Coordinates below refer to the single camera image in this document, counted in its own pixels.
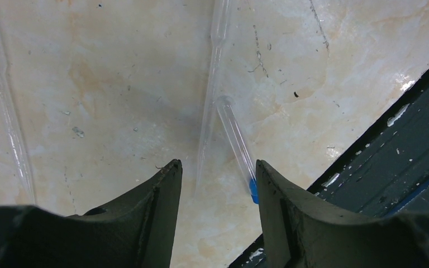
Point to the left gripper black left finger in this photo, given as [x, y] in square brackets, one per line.
[135, 229]

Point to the test tube blue cap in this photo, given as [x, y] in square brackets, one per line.
[227, 115]

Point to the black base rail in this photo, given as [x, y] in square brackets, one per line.
[383, 173]

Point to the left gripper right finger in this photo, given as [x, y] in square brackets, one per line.
[303, 230]

